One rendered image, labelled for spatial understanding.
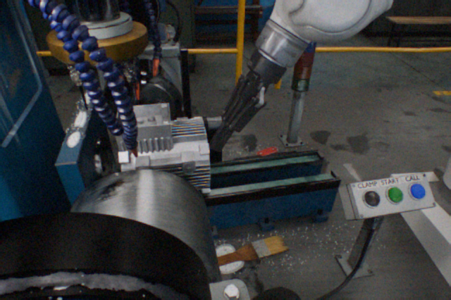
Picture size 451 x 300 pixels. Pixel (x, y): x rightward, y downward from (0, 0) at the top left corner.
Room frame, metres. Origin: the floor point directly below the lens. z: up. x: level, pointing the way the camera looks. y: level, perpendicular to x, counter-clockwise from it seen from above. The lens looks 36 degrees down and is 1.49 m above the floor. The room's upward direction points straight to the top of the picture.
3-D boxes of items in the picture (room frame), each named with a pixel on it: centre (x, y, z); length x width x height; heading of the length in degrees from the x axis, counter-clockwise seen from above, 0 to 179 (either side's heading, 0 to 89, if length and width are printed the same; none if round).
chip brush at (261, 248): (0.48, -0.08, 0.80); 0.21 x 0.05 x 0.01; 109
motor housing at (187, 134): (0.61, 0.13, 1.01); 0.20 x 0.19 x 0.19; 100
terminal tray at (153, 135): (0.60, 0.17, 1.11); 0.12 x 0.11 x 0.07; 100
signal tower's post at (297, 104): (1.00, -0.28, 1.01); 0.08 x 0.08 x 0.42; 11
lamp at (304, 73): (1.00, -0.28, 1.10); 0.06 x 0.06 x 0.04
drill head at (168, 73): (0.92, 0.25, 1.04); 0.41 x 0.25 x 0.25; 11
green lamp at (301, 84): (1.00, -0.28, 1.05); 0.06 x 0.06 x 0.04
